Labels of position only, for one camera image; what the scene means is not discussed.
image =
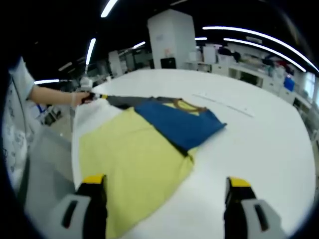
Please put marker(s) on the black cloth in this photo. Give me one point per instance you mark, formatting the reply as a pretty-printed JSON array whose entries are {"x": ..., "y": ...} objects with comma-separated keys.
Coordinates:
[{"x": 139, "y": 154}]

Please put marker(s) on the black box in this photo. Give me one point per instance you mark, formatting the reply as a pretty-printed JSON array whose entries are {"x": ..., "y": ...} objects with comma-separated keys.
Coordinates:
[{"x": 168, "y": 63}]

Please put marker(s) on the long ceiling light strip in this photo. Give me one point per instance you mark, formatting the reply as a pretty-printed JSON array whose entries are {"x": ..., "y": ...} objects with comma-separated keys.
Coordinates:
[
  {"x": 261, "y": 37},
  {"x": 266, "y": 51}
]

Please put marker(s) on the blue storage bin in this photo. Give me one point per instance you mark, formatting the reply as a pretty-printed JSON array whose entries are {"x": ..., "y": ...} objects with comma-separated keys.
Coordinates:
[{"x": 289, "y": 84}]

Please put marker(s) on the person's white patterned shirt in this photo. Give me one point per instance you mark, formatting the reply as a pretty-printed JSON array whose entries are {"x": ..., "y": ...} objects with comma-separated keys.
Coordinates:
[{"x": 17, "y": 119}]

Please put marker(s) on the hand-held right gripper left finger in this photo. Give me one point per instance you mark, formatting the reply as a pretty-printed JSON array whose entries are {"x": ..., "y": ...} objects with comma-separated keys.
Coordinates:
[{"x": 82, "y": 209}]

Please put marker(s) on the person's left hand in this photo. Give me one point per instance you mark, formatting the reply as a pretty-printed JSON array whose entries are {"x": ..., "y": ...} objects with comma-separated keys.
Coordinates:
[{"x": 78, "y": 99}]

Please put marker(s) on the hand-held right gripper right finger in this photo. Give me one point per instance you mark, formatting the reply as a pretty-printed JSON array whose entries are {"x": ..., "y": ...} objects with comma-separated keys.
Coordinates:
[{"x": 249, "y": 211}]

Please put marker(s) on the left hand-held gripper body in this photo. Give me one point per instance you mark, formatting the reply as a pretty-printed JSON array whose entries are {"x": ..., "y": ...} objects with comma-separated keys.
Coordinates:
[{"x": 86, "y": 85}]

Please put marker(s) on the white storage counter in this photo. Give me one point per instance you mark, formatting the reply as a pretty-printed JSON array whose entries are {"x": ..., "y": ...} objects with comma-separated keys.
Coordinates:
[{"x": 249, "y": 69}]

